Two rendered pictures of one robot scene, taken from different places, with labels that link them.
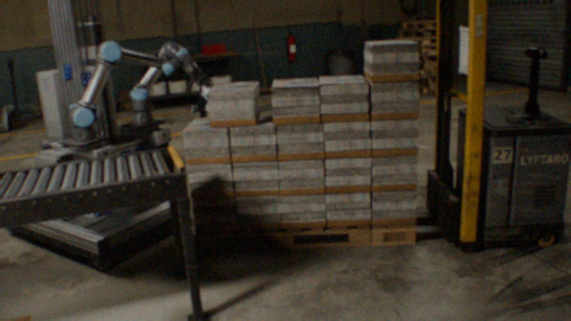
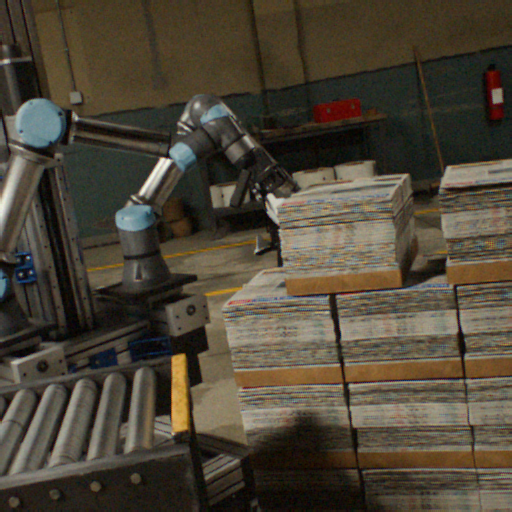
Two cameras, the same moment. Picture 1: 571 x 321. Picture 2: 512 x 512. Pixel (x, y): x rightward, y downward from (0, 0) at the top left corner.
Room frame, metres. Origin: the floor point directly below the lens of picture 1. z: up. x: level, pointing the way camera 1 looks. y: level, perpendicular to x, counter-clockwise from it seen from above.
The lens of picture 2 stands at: (0.91, -0.04, 1.36)
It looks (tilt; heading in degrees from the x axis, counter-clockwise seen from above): 11 degrees down; 15
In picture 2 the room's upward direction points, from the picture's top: 9 degrees counter-clockwise
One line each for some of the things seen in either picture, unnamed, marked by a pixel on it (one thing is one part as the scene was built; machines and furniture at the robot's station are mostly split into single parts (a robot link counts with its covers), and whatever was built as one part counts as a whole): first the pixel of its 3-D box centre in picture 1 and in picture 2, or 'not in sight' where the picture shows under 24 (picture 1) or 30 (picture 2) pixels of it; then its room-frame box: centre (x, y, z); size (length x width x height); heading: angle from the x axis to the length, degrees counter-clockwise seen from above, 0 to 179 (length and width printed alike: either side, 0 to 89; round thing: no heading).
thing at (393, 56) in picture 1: (390, 142); not in sight; (3.01, -0.71, 0.65); 0.39 x 0.30 x 1.29; 176
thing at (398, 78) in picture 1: (390, 144); not in sight; (3.01, -0.70, 0.63); 0.38 x 0.29 x 0.97; 176
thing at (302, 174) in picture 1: (281, 180); (477, 419); (3.06, 0.02, 0.42); 1.17 x 0.39 x 0.83; 86
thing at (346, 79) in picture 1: (341, 79); not in sight; (3.05, -0.40, 1.06); 0.37 x 0.28 x 0.01; 175
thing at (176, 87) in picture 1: (189, 75); (291, 164); (9.00, 1.64, 0.55); 1.80 x 0.70 x 1.09; 109
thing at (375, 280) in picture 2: (234, 120); (348, 274); (2.98, 0.29, 0.86); 0.29 x 0.16 x 0.04; 87
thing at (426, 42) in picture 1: (436, 54); not in sight; (9.17, -3.07, 0.65); 1.33 x 0.94 x 1.30; 113
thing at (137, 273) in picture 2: (142, 115); (144, 266); (3.31, 0.97, 0.87); 0.15 x 0.15 x 0.10
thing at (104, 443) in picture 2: (148, 168); (108, 421); (2.32, 0.68, 0.77); 0.47 x 0.05 x 0.05; 19
